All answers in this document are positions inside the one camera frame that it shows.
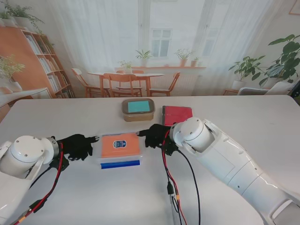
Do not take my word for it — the clear lid with teal label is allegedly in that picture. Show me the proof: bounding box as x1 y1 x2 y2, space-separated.
121 98 156 115

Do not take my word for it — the left arm red black cable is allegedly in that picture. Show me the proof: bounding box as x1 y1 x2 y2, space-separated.
9 142 70 225

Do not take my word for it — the right arm red black cable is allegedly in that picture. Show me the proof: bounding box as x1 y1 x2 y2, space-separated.
161 131 202 225

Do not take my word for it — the clear container with blue clips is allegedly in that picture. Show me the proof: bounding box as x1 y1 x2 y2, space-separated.
96 132 144 170

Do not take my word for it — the red container lid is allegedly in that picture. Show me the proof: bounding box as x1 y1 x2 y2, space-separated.
163 105 193 127

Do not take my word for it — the brown paper food container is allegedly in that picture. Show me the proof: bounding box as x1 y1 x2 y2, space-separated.
121 98 156 123

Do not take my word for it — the black plastic tray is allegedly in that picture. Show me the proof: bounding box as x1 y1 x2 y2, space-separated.
161 105 194 127

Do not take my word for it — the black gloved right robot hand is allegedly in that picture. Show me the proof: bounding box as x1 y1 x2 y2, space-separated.
136 123 172 150

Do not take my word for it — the arm red black cable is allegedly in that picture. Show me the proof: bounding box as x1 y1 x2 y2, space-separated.
161 131 202 225
9 142 70 225

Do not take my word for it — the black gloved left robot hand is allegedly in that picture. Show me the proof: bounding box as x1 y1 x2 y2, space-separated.
57 134 100 162

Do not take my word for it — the printed room scene backdrop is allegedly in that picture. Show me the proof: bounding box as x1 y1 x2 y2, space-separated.
0 0 300 124

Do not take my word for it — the clear lid with orange label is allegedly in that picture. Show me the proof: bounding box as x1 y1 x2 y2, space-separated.
99 133 143 159

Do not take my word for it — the black equipment piece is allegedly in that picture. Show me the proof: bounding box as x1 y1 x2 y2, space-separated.
290 81 300 99

